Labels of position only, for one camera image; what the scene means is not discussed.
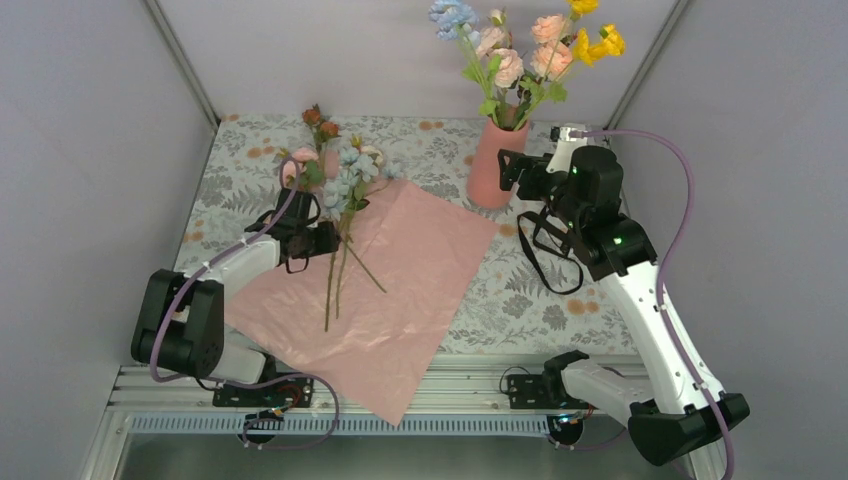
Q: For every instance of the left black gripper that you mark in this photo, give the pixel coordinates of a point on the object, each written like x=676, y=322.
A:
x=328, y=242

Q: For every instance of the floral patterned table mat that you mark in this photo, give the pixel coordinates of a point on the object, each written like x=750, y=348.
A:
x=510, y=308

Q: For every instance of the pink cylindrical vase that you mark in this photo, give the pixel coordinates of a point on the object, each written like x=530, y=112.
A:
x=483, y=184

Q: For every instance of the white rose flower stem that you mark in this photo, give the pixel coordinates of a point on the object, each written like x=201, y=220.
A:
x=364, y=170

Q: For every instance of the purple pink wrapping paper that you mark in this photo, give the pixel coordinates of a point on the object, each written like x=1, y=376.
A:
x=370, y=319

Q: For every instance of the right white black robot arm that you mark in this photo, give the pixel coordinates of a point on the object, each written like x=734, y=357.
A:
x=681, y=407

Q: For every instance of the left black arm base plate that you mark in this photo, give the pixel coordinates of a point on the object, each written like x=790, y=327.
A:
x=290, y=389

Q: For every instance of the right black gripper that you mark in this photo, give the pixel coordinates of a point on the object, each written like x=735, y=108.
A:
x=532, y=165

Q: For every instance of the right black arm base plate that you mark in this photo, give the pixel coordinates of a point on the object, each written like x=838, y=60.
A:
x=526, y=392

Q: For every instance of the yellow flower stem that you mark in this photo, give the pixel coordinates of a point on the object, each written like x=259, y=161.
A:
x=587, y=49

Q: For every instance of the light blue peony flower stem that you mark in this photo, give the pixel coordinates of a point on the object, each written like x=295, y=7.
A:
x=335, y=198

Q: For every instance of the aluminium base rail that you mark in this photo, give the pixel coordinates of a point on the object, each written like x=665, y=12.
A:
x=459, y=395

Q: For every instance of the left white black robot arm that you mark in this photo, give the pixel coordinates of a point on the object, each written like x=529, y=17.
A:
x=180, y=331

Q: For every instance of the peach rose flower stem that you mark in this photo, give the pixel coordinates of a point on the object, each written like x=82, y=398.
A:
x=551, y=60

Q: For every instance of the orange red flower stem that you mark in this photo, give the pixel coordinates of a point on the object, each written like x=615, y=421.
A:
x=322, y=129

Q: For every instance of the bright pink rose flower stem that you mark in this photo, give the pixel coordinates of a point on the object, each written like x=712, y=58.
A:
x=302, y=169

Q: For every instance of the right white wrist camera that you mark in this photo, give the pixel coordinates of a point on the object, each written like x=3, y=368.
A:
x=567, y=139

